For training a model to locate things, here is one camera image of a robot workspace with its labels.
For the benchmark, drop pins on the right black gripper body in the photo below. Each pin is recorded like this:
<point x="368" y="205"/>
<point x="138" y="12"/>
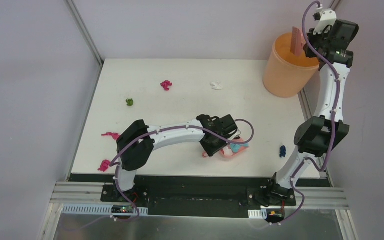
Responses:
<point x="318" y="41"/>

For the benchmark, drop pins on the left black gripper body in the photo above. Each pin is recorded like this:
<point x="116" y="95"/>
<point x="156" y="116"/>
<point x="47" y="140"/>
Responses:
<point x="216" y="145"/>

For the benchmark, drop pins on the pink dustpan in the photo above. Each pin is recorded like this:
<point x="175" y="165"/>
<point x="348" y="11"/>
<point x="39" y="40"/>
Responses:
<point x="238" y="141"/>

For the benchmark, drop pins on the white paper scrap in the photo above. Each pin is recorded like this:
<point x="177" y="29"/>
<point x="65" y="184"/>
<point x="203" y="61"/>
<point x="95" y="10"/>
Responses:
<point x="228" y="153"/>
<point x="217" y="86"/>

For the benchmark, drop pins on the pink hand brush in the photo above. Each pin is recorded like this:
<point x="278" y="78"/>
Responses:
<point x="297" y="41"/>

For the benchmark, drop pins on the orange plastic bucket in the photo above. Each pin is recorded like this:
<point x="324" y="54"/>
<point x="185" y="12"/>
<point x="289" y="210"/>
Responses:
<point x="287" y="74"/>

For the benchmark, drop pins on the cyan paper scrap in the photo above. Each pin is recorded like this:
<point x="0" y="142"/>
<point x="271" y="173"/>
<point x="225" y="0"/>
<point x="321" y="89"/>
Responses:
<point x="236" y="148"/>

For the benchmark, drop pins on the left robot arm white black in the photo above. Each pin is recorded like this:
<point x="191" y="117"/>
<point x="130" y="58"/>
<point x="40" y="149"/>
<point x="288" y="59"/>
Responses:
<point x="136" y="144"/>

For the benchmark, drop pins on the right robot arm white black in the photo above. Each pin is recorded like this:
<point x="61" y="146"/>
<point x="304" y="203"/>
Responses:
<point x="316" y="138"/>

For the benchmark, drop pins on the dark blue paper scrap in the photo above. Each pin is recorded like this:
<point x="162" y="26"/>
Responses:
<point x="282" y="151"/>

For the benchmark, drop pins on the magenta paper scrap top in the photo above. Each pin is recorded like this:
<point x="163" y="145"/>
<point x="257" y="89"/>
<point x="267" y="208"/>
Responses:
<point x="166" y="85"/>

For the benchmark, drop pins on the green paper scrap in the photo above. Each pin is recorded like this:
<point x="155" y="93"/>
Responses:
<point x="129" y="102"/>

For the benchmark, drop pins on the right circuit board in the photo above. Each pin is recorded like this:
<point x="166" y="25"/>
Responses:
<point x="275" y="217"/>

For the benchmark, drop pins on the circuit board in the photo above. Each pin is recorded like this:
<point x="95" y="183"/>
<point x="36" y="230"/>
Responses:
<point x="122" y="209"/>
<point x="275" y="217"/>

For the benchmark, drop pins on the magenta paper scrap left edge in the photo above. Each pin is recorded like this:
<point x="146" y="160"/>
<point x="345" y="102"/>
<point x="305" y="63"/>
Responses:
<point x="113" y="135"/>

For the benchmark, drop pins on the magenta paper scrap bottom left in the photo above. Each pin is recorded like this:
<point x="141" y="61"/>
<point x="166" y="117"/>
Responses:
<point x="104" y="166"/>

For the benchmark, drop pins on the left circuit board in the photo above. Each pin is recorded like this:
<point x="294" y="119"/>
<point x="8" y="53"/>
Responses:
<point x="122" y="209"/>

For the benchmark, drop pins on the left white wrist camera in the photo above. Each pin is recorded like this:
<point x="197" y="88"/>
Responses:
<point x="236" y="135"/>

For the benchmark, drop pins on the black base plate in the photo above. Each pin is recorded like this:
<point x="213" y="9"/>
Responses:
<point x="185" y="196"/>

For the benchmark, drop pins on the right white cable duct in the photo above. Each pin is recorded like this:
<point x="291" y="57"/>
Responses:
<point x="258" y="214"/>

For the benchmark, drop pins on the white cable duct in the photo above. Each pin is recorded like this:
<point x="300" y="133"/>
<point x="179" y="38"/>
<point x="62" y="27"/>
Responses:
<point x="258" y="214"/>
<point x="98" y="209"/>

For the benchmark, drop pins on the aluminium frame rail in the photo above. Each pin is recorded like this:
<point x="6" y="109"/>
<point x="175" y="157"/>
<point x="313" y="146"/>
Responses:
<point x="326" y="198"/>

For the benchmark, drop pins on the left white cable duct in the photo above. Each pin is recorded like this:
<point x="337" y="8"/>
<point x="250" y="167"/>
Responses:
<point x="98" y="209"/>

